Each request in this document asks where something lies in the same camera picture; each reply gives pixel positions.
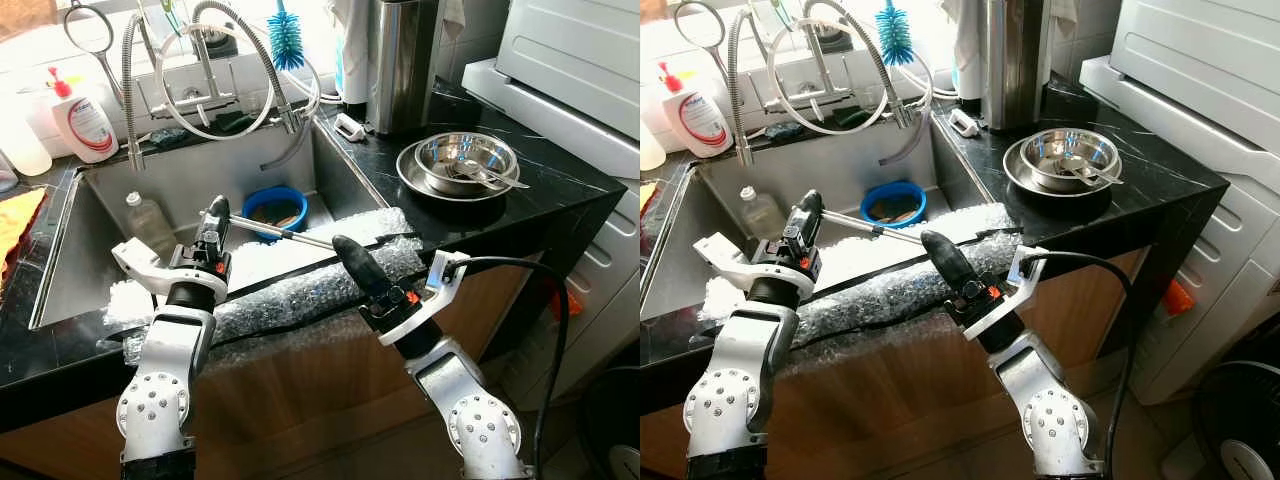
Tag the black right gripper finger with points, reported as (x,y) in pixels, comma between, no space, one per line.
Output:
(962,263)
(375,268)
(357,272)
(944,267)

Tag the long steel rod utensil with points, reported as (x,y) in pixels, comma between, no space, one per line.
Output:
(280,233)
(870,226)

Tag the round steel plate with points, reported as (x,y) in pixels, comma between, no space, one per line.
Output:
(1012,165)
(405,170)

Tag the steel spoon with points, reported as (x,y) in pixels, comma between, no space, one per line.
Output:
(490,177)
(1090,172)

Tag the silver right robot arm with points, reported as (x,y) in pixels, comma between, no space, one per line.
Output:
(480,425)
(1050,420)

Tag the blue plastic bowl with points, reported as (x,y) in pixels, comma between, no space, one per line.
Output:
(868,200)
(250,205)

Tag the clear plastic bottle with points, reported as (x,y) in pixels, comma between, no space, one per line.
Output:
(148,225)
(760,215)

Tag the stainless steel sink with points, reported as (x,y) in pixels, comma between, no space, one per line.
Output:
(200,170)
(820,165)

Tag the bubble wrap sheet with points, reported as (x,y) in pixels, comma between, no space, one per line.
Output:
(900,290)
(300,290)

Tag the dark green sponge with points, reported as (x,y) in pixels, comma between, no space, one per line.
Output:
(852,117)
(235,122)

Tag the wooden cabinet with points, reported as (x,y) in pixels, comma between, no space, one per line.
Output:
(300,400)
(900,400)

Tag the round steel bowl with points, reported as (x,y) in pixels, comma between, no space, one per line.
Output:
(440,155)
(1045,150)

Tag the white soap bottle red pump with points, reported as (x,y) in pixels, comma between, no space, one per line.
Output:
(85,125)
(698,120)

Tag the small white clip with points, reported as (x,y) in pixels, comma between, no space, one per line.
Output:
(350,127)
(962,122)

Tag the steel faucet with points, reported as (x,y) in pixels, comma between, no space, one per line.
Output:
(205,65)
(820,60)

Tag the orange cloth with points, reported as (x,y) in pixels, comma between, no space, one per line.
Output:
(648,195)
(15,225)

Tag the translucent white bottle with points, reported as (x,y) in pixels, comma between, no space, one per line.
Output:
(25,145)
(650,150)

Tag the small orange object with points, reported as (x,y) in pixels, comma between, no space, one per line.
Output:
(1177,298)
(565,305)

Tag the blue bottle brush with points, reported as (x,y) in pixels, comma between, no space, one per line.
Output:
(895,38)
(286,40)

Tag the tall steel canister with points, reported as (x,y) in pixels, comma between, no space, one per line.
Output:
(400,70)
(1015,70)

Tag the white washing machine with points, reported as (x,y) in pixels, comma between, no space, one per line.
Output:
(580,60)
(1200,60)

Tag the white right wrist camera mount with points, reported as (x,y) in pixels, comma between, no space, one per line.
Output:
(1025,270)
(440,275)

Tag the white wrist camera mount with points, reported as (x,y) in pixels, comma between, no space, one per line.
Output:
(725,258)
(1025,270)
(140,262)
(440,275)

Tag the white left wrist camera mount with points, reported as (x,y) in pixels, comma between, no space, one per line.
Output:
(140,262)
(725,258)

